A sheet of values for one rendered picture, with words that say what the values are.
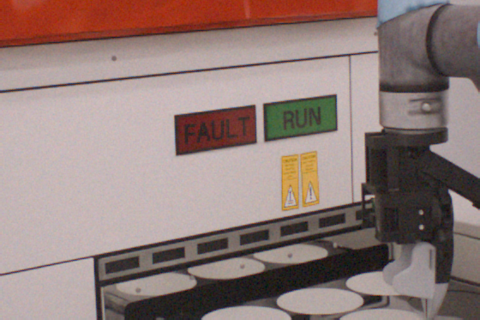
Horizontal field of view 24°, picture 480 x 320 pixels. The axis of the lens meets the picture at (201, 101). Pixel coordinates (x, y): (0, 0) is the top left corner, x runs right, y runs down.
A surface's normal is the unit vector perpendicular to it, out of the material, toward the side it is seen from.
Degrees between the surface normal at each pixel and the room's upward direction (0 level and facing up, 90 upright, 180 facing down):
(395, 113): 90
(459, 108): 90
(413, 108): 90
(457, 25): 61
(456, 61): 117
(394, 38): 90
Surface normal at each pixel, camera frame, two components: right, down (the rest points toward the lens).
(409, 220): 0.14, 0.12
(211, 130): 0.56, 0.08
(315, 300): -0.04, -0.99
